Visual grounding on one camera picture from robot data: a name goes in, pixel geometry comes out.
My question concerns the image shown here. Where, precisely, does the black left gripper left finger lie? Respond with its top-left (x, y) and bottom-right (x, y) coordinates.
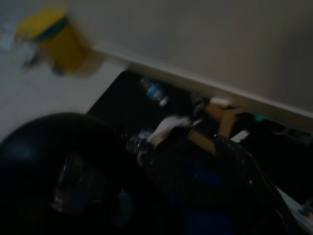
top-left (0, 112), bottom-right (140, 235)

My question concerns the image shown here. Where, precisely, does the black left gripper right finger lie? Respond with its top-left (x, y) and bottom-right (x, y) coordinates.
top-left (212, 134), bottom-right (294, 235)

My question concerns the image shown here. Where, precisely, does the black floor mat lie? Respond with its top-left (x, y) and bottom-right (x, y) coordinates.
top-left (87, 70), bottom-right (313, 235)

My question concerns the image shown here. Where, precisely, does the flat white plastic piece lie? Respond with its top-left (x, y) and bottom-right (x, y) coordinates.
top-left (229, 129), bottom-right (250, 143)

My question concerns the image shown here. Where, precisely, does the narrow brown cardboard strip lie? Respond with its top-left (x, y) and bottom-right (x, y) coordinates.
top-left (189, 129), bottom-right (218, 156)

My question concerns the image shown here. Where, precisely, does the folded brown cardboard piece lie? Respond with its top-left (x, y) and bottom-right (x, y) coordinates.
top-left (205, 101), bottom-right (242, 138)

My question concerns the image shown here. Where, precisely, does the small white block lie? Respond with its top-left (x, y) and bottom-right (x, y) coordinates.
top-left (210, 97), bottom-right (232, 108)

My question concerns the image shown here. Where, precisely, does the crushed clear plastic bottle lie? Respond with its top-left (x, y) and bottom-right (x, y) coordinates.
top-left (122, 132), bottom-right (152, 157)

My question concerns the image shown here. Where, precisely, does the white crumpled plastic piece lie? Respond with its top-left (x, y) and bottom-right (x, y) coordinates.
top-left (146, 115), bottom-right (196, 145)

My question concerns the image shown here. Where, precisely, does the clear plastic bag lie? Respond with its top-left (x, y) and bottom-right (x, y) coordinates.
top-left (0, 26), bottom-right (35, 67)

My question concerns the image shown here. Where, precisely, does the yellow plastic bin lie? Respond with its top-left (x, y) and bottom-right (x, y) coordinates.
top-left (14, 8), bottom-right (95, 74)

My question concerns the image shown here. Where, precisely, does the clear water bottle blue label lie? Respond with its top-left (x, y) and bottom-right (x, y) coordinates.
top-left (139, 77), bottom-right (170, 107)

